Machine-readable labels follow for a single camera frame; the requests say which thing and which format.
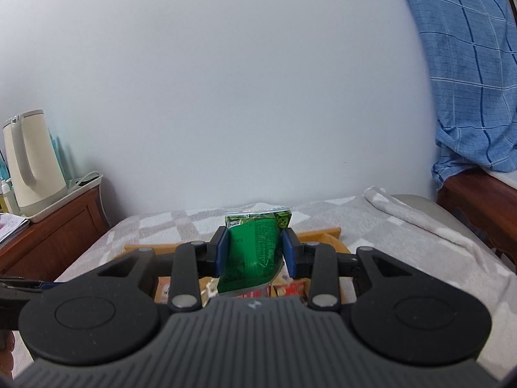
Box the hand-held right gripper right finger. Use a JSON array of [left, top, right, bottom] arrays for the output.
[[281, 228, 435, 312]]

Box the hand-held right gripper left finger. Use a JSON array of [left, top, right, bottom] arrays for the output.
[[70, 226, 231, 312]]

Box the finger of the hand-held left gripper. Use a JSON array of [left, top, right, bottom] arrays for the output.
[[0, 275, 55, 294]]

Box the green snack packet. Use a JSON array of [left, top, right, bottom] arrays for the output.
[[216, 207, 292, 295]]

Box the wooden serving tray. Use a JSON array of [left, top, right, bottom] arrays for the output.
[[124, 227, 349, 304]]

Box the red peanut snack packet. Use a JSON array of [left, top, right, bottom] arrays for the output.
[[272, 279, 311, 304]]

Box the dark red long bar packet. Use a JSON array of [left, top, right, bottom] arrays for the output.
[[238, 285, 272, 299]]

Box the person's left hand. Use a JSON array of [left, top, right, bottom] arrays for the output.
[[0, 331, 16, 384]]

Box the stack of papers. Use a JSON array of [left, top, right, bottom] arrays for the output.
[[0, 212, 31, 245]]

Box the brown wooden cabinet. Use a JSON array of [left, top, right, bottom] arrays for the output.
[[0, 186, 110, 284]]

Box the white plastic bottle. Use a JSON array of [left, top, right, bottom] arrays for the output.
[[6, 178, 21, 216], [0, 178, 13, 213]]

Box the grey kettle tray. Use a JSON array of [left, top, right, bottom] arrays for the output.
[[24, 171, 103, 224]]

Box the cream electric kettle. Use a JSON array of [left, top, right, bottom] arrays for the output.
[[3, 110, 67, 217]]

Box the blue checked cloth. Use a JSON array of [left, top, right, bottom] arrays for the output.
[[392, 0, 517, 192]]

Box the dark wooden bed frame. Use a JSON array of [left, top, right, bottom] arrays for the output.
[[437, 167, 517, 265]]

